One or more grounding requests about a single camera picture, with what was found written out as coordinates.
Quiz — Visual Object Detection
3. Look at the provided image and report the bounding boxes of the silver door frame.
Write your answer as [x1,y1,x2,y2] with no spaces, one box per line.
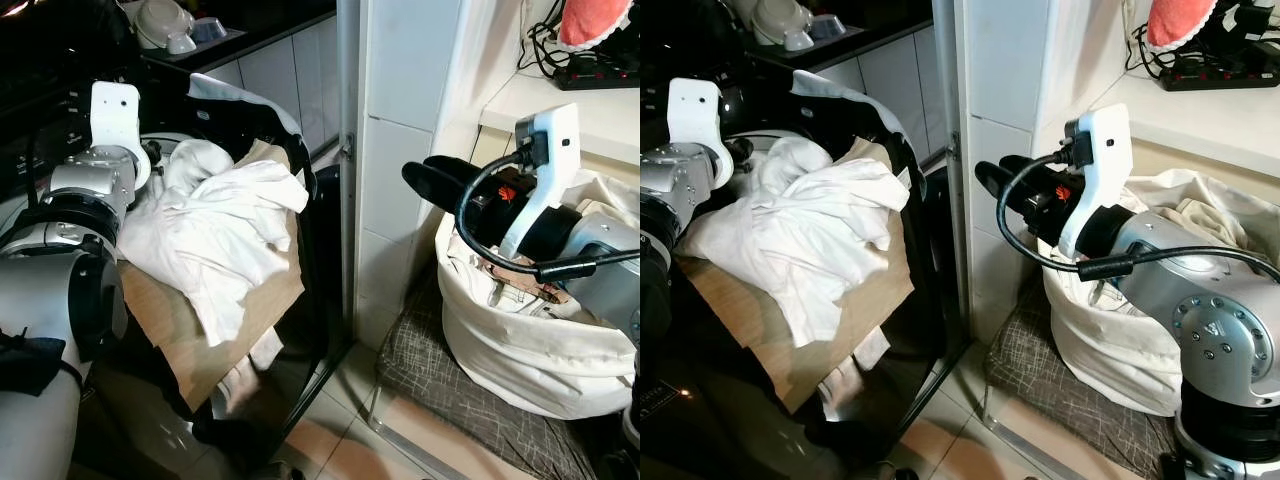
[335,0,362,373]
[933,0,967,353]

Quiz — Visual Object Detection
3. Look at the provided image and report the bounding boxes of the grey patterned floor cushion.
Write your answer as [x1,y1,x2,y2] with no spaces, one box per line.
[378,285,601,480]
[985,300,1183,480]

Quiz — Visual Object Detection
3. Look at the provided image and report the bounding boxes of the white kitchen cabinet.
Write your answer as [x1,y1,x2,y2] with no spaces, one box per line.
[200,14,341,163]
[815,20,951,169]

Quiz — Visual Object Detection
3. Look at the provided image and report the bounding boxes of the white ceramic bowl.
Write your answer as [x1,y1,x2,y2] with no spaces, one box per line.
[133,0,197,51]
[750,0,817,49]

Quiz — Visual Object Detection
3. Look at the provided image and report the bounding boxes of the black power cords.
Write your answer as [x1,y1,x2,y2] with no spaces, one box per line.
[1122,18,1169,79]
[517,18,573,79]

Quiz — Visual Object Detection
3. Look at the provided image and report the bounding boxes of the white garment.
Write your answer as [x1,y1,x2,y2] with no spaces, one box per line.
[118,138,311,348]
[680,135,907,348]

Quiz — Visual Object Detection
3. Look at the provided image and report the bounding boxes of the cream garment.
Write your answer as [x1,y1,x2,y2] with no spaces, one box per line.
[1165,192,1256,249]
[575,192,641,233]

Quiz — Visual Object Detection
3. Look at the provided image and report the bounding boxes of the pink cloth with white trim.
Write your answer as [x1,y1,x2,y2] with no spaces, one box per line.
[1145,0,1222,54]
[557,0,634,52]

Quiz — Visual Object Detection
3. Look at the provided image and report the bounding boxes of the brown fabric sheet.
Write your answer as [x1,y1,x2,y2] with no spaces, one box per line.
[685,138,917,416]
[120,140,307,413]

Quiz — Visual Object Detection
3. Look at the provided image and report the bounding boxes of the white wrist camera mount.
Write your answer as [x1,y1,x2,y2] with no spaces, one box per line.
[1057,103,1132,263]
[498,103,582,263]
[90,81,153,191]
[667,77,734,189]

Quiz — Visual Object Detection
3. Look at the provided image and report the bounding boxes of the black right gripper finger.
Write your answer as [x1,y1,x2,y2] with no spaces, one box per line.
[974,161,1037,217]
[999,157,1047,188]
[424,155,482,190]
[402,162,471,214]

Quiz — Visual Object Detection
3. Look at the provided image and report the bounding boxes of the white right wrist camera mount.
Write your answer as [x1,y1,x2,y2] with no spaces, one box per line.
[1057,103,1132,263]
[498,103,582,263]

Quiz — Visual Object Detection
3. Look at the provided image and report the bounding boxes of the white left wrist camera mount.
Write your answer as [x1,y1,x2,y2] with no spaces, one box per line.
[90,81,153,191]
[667,77,734,189]

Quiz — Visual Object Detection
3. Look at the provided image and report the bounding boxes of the white cloth laundry bag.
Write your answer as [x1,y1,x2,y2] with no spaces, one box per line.
[435,165,641,421]
[1040,165,1280,417]

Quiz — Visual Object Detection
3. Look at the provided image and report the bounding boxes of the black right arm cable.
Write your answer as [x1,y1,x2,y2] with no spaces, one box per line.
[995,148,1280,286]
[454,145,641,284]

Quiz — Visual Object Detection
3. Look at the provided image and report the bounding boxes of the black power strip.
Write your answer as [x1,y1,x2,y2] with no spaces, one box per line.
[555,55,641,92]
[1160,60,1280,94]

